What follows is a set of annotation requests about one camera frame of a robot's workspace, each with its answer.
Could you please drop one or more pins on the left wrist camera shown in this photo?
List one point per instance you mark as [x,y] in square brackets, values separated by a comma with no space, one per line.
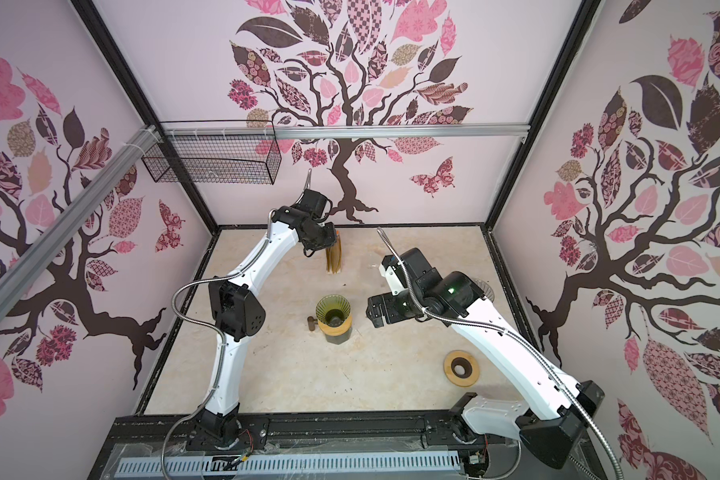
[315,204]

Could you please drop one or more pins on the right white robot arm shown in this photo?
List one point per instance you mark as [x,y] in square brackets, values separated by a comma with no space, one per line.
[555,409]

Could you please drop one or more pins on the black wire basket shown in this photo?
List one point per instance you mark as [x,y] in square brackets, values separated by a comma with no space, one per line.
[236,152]

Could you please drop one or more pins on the aluminium rail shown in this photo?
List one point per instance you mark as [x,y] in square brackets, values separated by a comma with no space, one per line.
[42,252]
[400,131]

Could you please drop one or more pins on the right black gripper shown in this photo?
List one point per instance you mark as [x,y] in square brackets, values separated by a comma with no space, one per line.
[385,300]

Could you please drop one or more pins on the aluminium rail back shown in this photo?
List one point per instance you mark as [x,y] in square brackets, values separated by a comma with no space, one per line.
[400,131]

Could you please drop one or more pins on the wooden ring holder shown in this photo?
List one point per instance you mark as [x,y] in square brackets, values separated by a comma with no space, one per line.
[336,331]
[461,368]

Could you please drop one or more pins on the aluminium rail left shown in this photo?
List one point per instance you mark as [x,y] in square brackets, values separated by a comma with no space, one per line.
[42,252]

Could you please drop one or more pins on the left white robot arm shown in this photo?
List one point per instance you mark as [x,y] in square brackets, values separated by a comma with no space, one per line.
[237,313]

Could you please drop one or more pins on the white cable duct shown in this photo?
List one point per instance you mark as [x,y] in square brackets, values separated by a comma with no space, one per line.
[201,467]

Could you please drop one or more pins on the green glass dripper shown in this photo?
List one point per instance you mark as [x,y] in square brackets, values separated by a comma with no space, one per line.
[333,310]

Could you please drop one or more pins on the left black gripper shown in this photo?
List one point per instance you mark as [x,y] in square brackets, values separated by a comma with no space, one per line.
[328,240]

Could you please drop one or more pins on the grey glass carafe mug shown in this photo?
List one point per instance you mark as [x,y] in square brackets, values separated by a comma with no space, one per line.
[333,321]

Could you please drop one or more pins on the black base frame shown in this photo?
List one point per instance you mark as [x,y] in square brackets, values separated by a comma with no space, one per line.
[167,436]

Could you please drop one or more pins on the coffee filter pack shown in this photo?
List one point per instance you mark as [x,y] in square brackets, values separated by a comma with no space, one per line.
[334,256]

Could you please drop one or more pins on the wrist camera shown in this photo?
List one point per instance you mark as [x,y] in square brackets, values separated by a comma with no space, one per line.
[315,204]
[416,267]

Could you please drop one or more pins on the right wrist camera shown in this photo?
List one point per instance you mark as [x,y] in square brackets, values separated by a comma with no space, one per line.
[416,267]

